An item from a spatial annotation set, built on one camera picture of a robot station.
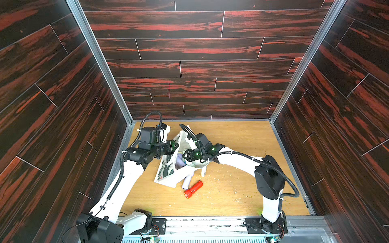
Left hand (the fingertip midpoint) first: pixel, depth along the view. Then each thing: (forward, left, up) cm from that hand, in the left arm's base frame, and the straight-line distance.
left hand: (179, 145), depth 75 cm
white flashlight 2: (-10, -3, -23) cm, 25 cm away
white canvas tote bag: (-12, +2, -2) cm, 13 cm away
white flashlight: (-1, +1, -16) cm, 16 cm away
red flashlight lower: (-16, -4, -23) cm, 28 cm away
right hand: (+4, -3, -14) cm, 15 cm away
